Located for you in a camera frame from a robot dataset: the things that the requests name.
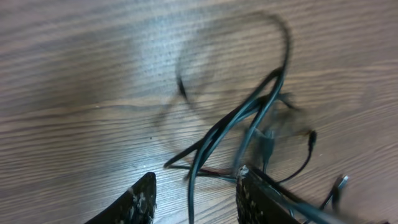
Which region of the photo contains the thin black cable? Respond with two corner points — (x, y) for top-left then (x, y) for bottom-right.
(261, 129), (318, 184)

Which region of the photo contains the black usb cable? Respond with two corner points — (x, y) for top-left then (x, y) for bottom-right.
(163, 12), (293, 224)

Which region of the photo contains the black cable silver plug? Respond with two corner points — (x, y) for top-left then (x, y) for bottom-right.
(251, 164), (351, 224)

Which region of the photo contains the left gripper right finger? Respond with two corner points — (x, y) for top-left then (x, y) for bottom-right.
(236, 166), (300, 224)

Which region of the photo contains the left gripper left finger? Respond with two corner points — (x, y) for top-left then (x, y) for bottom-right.
(86, 172), (157, 224)

